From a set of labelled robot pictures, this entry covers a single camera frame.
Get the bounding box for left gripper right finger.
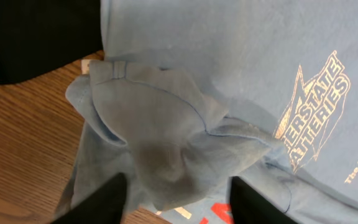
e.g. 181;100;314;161
229;176;296;224

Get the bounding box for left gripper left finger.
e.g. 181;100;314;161
51;173;128;224

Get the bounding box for light blue printed t-shirt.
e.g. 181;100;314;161
56;1;358;223

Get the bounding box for black t-shirt on left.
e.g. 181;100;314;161
0;0;103;85

